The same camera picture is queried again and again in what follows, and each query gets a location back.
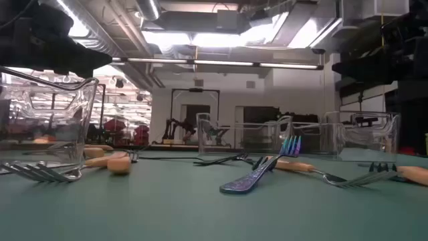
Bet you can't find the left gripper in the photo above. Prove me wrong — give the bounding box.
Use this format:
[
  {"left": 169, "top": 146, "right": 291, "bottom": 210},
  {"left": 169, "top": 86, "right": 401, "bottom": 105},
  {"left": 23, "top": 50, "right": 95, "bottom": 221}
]
[{"left": 0, "top": 3, "right": 113, "bottom": 79}]

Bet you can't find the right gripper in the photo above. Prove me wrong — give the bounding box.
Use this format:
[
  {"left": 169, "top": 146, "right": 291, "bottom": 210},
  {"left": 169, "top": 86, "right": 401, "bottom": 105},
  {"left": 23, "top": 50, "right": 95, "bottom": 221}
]
[{"left": 332, "top": 6, "right": 428, "bottom": 86}]

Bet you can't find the black metal fork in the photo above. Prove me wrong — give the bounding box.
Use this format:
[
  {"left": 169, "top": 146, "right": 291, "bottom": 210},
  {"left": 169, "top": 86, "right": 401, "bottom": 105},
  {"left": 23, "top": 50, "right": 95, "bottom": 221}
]
[
  {"left": 193, "top": 152, "right": 251, "bottom": 167},
  {"left": 251, "top": 155, "right": 278, "bottom": 172}
]

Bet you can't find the iridescent rainbow fork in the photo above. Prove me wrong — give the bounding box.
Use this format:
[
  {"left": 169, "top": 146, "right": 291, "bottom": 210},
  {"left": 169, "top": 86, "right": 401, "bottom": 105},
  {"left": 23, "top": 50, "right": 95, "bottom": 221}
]
[{"left": 219, "top": 135, "right": 302, "bottom": 195}]

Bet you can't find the clear plastic bin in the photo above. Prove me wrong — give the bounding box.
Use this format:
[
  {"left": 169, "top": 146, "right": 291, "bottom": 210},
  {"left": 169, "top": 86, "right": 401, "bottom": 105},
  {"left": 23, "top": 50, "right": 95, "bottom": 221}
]
[
  {"left": 196, "top": 112, "right": 293, "bottom": 157},
  {"left": 0, "top": 65, "right": 100, "bottom": 183},
  {"left": 290, "top": 110, "right": 401, "bottom": 163}
]

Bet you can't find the white ceiling box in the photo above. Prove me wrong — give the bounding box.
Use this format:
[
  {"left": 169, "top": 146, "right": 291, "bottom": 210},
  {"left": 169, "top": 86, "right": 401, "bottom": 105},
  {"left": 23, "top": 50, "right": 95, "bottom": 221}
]
[{"left": 364, "top": 0, "right": 411, "bottom": 17}]

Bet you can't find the red tool cabinet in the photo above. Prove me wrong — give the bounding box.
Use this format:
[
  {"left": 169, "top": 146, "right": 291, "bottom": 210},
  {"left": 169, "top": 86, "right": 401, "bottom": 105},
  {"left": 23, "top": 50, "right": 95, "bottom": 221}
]
[
  {"left": 133, "top": 124, "right": 150, "bottom": 147},
  {"left": 102, "top": 118, "right": 128, "bottom": 143}
]

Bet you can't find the long LED light bar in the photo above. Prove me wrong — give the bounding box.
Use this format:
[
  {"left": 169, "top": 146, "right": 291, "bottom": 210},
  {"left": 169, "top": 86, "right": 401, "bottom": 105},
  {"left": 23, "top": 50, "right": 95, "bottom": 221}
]
[{"left": 111, "top": 56, "right": 324, "bottom": 71}]

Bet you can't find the grey ceiling air unit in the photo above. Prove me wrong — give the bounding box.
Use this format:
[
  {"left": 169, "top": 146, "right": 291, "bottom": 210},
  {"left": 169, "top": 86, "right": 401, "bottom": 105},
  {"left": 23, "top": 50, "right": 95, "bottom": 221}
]
[{"left": 215, "top": 9, "right": 242, "bottom": 31}]

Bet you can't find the silver ceiling duct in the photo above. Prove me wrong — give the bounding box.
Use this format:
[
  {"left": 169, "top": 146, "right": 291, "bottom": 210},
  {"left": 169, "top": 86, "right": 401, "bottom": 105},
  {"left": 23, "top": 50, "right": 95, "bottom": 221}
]
[{"left": 55, "top": 0, "right": 162, "bottom": 58}]

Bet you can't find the black doorway frame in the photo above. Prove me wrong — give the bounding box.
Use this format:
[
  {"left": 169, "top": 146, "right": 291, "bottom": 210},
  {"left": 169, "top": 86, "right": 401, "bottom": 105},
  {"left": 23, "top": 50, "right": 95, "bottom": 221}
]
[{"left": 170, "top": 88, "right": 221, "bottom": 143}]

